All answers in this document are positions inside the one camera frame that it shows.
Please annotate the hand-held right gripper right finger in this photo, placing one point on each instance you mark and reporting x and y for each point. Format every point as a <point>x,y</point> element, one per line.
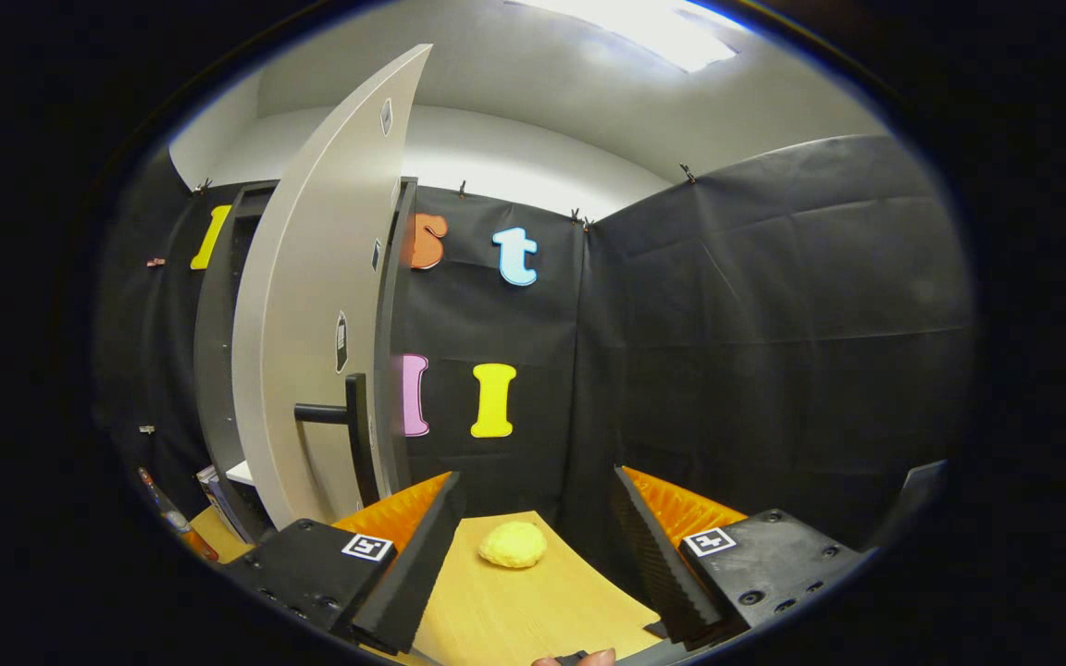
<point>658,573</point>

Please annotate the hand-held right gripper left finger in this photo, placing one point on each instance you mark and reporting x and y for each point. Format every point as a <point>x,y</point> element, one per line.
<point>413,573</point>

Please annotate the clear bottle red label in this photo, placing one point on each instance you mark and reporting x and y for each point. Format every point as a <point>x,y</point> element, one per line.
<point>167,511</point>

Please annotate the beige cabinet door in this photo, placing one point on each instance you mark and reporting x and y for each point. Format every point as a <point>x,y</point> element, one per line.
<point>311,324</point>

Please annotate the dark grey cabinet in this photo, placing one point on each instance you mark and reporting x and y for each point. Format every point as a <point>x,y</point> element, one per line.
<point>214,370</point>

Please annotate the yellow crumpled ball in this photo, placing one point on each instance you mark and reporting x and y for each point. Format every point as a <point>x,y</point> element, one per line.
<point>513,544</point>

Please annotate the black backdrop cloth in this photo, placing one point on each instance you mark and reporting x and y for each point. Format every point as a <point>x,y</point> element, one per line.
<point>727,324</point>

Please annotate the long ceiling light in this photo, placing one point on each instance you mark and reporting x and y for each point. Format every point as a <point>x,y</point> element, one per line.
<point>644,28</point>

